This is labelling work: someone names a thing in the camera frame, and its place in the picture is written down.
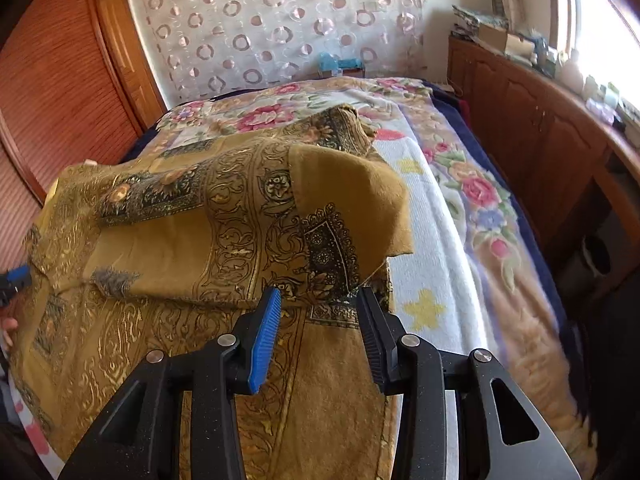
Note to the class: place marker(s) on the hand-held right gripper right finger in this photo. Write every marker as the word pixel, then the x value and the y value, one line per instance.
pixel 375 340

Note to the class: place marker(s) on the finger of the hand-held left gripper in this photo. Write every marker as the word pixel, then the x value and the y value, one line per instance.
pixel 17 275

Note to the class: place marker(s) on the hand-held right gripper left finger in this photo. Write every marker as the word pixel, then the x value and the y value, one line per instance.
pixel 265 340

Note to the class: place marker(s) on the brown patterned garment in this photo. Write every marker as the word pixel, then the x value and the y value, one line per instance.
pixel 175 240

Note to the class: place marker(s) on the person's left hand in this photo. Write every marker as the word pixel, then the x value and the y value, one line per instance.
pixel 7 329

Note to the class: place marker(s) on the floral blanket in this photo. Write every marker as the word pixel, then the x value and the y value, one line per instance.
pixel 475 185

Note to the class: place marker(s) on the wooden slatted wardrobe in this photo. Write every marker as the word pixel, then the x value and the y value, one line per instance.
pixel 60 60

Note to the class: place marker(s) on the low wooden cabinet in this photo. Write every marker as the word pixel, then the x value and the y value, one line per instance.
pixel 525 125

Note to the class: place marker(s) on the blue packet box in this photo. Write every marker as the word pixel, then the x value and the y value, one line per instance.
pixel 340 64

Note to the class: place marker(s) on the circle patterned sheer curtain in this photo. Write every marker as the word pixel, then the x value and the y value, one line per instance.
pixel 280 20

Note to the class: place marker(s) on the pale purple cloth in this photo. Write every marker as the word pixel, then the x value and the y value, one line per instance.
pixel 600 110

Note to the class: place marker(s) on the cardboard box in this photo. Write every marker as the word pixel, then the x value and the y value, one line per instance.
pixel 505 40

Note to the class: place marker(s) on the white jug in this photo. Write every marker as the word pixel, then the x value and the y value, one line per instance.
pixel 571 70

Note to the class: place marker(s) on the stack of folded cloths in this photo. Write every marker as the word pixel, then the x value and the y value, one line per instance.
pixel 480 16

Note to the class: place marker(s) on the window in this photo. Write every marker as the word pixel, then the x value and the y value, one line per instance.
pixel 605 20

